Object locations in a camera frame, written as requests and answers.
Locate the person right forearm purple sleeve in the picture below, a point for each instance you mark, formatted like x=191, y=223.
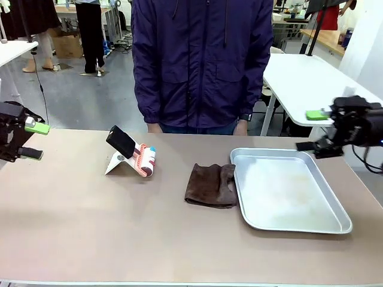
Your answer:
x=146, y=95

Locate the cardboard box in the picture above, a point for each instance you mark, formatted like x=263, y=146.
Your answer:
x=68, y=46

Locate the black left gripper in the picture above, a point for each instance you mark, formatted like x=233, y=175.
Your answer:
x=12, y=131

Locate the brown cloth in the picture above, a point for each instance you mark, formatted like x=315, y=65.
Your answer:
x=206, y=185

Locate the person left forearm purple sleeve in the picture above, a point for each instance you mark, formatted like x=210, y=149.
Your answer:
x=257, y=89

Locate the person in dark skirt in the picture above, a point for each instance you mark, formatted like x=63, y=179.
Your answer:
x=30, y=18

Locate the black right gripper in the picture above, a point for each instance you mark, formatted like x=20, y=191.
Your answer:
x=362, y=125

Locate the wooden table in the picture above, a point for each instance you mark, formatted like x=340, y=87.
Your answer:
x=324, y=40

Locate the purple zip jacket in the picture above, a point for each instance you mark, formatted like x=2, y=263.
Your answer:
x=203, y=59

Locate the person right hand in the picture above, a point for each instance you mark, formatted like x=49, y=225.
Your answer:
x=154, y=128

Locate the metal tray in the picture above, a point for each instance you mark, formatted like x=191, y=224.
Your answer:
x=284, y=194

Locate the slanted black pole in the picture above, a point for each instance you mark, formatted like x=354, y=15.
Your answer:
x=314, y=33

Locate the person left hand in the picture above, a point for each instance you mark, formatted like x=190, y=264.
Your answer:
x=241, y=128

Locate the small white table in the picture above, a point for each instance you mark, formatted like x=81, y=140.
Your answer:
x=15, y=51

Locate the person in red top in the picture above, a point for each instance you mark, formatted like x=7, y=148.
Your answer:
x=329, y=18

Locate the cluttered grey workbench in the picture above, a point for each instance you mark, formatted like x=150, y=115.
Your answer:
x=287, y=30

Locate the white folded roller stand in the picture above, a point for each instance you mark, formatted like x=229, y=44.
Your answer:
x=115, y=166

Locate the person in black trousers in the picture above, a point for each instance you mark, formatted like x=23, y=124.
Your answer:
x=89, y=36

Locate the dark wristwatch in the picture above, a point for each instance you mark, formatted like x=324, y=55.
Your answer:
x=245, y=117

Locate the large white table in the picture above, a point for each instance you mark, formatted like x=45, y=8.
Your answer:
x=299, y=83

